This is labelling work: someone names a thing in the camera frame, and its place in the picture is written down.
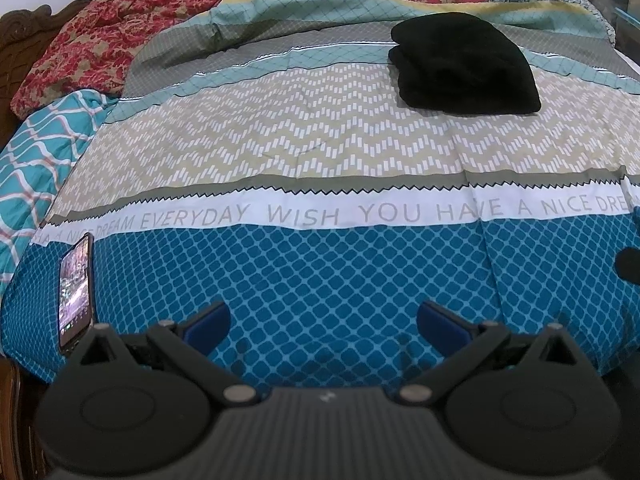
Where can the black pants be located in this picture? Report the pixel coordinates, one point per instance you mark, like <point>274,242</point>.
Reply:
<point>465,65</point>

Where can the teal beige patterned blanket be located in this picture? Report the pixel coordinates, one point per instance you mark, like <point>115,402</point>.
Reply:
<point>300,150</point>

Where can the carved wooden headboard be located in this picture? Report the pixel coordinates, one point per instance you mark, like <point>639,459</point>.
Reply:
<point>20,45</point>

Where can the red floral quilt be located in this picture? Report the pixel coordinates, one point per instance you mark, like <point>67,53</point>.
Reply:
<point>100,45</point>

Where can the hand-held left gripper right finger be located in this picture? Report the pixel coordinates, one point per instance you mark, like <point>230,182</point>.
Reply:
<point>440,322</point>

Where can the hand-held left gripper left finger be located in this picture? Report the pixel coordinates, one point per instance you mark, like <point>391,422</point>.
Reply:
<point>209,322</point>

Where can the teal lattice print cloth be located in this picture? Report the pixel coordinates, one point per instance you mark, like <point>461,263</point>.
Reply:
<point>40,160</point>

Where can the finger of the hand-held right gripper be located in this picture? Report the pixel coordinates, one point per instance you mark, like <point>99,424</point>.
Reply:
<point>629,264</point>

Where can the smartphone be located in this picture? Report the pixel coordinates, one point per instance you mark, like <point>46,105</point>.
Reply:
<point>76,295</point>

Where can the clear bin with teal rim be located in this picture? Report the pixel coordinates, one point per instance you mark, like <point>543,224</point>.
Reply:
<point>627,0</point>

